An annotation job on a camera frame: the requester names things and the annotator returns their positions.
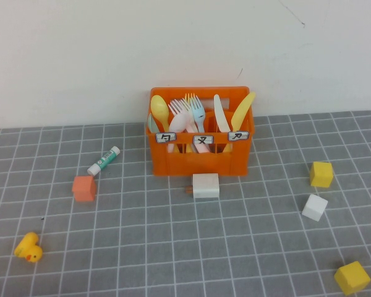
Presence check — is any large pink plastic fork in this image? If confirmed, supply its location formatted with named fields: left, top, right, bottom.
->
left=167, top=99, right=211, bottom=153

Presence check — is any light blue plastic fork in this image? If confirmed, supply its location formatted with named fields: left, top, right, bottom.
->
left=190, top=95, right=207, bottom=134

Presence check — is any orange plastic cutlery holder crate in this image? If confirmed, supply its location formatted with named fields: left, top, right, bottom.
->
left=145, top=85, right=255, bottom=177

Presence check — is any yellow rubber duck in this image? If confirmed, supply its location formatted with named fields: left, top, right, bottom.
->
left=14, top=232, right=43, bottom=264

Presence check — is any orange foam cube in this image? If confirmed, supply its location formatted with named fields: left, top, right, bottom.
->
left=71, top=175, right=96, bottom=203

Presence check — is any white green glue stick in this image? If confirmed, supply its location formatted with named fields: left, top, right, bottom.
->
left=86, top=145, right=121, bottom=177

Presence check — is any pale green plastic spoon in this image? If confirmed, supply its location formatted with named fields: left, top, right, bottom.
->
left=147, top=111, right=158, bottom=132

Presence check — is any white label reading 勺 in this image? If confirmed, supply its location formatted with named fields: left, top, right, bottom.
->
left=156, top=132, right=177, bottom=144

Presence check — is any white charger plug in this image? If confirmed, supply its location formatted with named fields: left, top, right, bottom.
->
left=185, top=173, right=220, bottom=199

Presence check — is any yellow plastic spoon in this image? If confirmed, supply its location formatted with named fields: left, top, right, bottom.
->
left=150, top=94, right=173, bottom=133

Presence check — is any white label reading 叉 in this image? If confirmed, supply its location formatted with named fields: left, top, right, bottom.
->
left=194, top=134, right=215, bottom=145

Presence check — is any white plastic knife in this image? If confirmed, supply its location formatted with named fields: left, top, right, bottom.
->
left=213, top=93, right=231, bottom=132

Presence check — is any white label reading 刀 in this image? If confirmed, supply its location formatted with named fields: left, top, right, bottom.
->
left=228, top=131, right=250, bottom=142

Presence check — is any yellow plastic knife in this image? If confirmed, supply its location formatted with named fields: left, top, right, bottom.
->
left=222, top=91, right=257, bottom=153

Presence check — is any white foam cube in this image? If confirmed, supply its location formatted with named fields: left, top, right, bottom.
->
left=302, top=194, right=328, bottom=222

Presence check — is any yellow foam cube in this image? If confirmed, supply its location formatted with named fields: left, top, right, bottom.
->
left=333, top=260, right=371, bottom=296
left=309, top=161, right=333, bottom=188

